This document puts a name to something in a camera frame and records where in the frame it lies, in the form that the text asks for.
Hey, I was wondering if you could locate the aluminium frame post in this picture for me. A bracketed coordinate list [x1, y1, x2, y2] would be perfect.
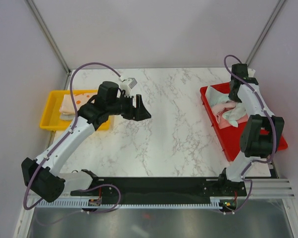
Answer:
[244, 0, 288, 66]
[25, 0, 73, 75]

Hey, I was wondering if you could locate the pink printed towel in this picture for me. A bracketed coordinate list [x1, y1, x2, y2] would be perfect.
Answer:
[211, 101, 248, 129]

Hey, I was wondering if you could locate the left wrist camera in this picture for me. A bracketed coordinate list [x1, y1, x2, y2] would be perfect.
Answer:
[120, 78, 138, 98]

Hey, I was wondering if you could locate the aluminium frame rail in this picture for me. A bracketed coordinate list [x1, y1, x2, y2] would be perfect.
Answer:
[25, 177, 296, 198]

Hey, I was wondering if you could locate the right aluminium frame post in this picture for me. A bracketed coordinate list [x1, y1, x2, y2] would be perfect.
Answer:
[244, 0, 288, 66]

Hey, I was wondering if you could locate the slotted cable duct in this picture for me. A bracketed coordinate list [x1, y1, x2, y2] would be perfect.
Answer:
[37, 197, 237, 209]

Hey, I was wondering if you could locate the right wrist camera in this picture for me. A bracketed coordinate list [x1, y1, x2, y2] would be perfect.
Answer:
[248, 68, 255, 77]

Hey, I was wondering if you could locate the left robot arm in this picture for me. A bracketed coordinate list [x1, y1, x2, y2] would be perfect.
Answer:
[21, 78, 151, 202]

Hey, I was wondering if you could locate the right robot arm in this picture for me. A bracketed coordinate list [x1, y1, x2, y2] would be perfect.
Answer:
[217, 63, 285, 195]

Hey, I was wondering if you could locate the red plastic tray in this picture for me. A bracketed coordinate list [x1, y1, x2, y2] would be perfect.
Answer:
[199, 82, 288, 162]

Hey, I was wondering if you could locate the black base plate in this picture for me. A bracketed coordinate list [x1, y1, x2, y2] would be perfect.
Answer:
[70, 177, 248, 205]

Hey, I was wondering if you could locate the yellow plastic tray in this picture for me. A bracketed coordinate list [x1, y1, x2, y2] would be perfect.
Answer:
[40, 90, 97, 131]

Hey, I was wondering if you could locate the mint green towel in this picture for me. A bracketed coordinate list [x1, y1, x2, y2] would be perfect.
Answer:
[205, 86, 248, 129]

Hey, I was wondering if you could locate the left aluminium frame post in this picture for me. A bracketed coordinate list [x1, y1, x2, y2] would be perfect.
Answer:
[25, 0, 73, 75]

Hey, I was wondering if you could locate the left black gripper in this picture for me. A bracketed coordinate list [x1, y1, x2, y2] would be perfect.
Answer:
[107, 93, 151, 121]

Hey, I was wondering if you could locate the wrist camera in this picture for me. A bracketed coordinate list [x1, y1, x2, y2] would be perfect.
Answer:
[120, 78, 138, 98]
[248, 68, 255, 77]

